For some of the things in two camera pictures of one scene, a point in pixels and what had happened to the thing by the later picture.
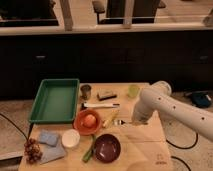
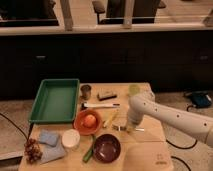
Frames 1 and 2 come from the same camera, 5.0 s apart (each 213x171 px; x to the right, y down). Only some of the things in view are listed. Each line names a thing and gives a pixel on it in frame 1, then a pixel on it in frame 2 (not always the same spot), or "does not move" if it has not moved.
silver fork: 118,122 → 126,128
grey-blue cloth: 50,153 does not move
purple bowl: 107,148 does not move
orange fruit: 89,120 does not move
